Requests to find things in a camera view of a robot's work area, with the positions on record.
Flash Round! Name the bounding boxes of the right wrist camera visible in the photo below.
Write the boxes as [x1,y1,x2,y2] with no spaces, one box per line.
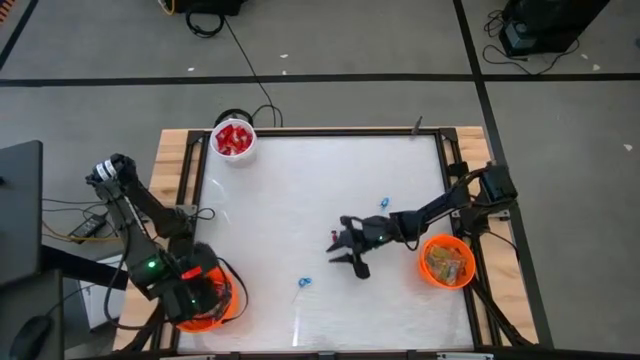
[351,258,373,281]

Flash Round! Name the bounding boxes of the coiled black cable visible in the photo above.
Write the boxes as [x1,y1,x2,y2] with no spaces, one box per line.
[184,7,226,39]

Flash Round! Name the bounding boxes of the small orange halloween bucket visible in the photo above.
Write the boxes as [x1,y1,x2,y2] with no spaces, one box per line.
[417,233,477,291]

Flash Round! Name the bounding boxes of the white cabinet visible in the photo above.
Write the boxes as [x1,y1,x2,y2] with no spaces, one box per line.
[78,249,137,332]

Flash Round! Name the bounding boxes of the dark grey monitor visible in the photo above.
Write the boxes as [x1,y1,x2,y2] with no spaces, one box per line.
[0,139,44,287]

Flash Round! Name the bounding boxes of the black desk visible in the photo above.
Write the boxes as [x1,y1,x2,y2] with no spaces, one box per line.
[0,244,130,360]

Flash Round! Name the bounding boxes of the white plastic bucket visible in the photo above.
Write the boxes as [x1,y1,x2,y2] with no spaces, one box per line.
[210,118,259,168]

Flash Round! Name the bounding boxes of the black power cable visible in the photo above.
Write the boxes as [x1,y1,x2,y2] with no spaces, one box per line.
[41,197,121,239]

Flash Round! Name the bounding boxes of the white work surface sheet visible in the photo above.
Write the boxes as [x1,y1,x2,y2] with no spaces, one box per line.
[192,134,475,351]

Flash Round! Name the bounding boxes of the large orange halloween bucket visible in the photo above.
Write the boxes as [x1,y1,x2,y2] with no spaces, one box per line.
[173,257,250,335]

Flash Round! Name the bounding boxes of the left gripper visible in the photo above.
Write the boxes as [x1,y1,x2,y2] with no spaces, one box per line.
[158,271,223,325]

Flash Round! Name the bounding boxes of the black equipment box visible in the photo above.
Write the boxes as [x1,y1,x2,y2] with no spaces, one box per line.
[172,0,249,16]

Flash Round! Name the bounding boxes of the black frame strut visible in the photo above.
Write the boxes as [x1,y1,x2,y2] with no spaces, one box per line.
[118,304,174,354]
[469,239,534,349]

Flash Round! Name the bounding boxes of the black computer mouse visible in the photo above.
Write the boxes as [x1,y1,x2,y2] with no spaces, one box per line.
[8,314,54,360]

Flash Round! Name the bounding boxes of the tangled black cables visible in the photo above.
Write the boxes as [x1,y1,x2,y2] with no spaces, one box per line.
[482,8,581,76]

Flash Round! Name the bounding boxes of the large black equipment case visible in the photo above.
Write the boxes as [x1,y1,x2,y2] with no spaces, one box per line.
[498,0,612,57]

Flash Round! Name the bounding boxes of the black power adapter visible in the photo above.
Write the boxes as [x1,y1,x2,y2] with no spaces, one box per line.
[68,213,107,239]

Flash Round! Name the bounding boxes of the long black cable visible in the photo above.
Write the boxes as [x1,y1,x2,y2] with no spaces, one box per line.
[222,14,285,129]

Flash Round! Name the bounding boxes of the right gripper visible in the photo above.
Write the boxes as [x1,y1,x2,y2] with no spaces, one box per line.
[325,213,405,266]

